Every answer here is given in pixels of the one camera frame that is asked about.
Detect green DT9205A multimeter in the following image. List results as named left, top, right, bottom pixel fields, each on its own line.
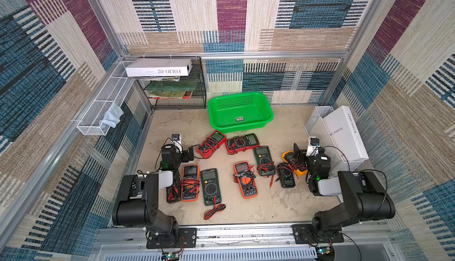
left=200, top=169, right=222, bottom=206

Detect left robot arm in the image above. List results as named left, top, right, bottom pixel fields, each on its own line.
left=112, top=144, right=194, bottom=243

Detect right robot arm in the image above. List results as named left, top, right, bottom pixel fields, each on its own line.
left=301, top=148, right=396, bottom=243

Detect orange Victor multimeter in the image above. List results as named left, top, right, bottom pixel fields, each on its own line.
left=181, top=165, right=200, bottom=202

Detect small black multimeter right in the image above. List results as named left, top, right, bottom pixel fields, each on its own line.
left=277, top=163, right=296, bottom=189

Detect small black multimeter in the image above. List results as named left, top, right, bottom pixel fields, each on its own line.
left=277, top=163, right=296, bottom=189
left=166, top=170, right=181, bottom=204

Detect yellow multimeter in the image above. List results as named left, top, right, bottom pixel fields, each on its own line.
left=282, top=151, right=308, bottom=176

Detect small black multimeter left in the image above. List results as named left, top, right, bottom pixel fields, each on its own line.
left=166, top=170, right=181, bottom=204

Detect red ANENG multimeter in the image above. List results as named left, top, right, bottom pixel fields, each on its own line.
left=225, top=134, right=261, bottom=155

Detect green plastic basket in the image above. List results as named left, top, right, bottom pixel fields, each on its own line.
left=207, top=92, right=274, bottom=134

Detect white open file box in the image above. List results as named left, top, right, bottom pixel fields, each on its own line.
left=305, top=106, right=366, bottom=176

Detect white box upright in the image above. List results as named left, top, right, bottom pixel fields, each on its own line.
left=322, top=106, right=369, bottom=161

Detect red probe on table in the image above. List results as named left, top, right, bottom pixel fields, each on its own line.
left=269, top=175, right=275, bottom=189

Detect red black test leads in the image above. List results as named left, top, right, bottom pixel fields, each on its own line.
left=203, top=197, right=226, bottom=220

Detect green book on shelf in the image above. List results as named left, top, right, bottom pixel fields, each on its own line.
left=144, top=80, right=199, bottom=99

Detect light blue cloth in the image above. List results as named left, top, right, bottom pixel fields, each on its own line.
left=100, top=102, right=124, bottom=128

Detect white FOLIO box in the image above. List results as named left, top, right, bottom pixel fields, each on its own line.
left=126, top=58, right=193, bottom=77

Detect black wire shelf rack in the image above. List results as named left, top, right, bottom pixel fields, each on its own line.
left=139, top=57, right=207, bottom=111

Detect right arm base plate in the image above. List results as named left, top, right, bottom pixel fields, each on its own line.
left=291, top=224, right=344, bottom=246

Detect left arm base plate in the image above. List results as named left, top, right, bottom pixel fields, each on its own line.
left=146, top=227, right=197, bottom=249

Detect white wire wall basket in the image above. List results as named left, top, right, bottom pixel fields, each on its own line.
left=77, top=60, right=134, bottom=136

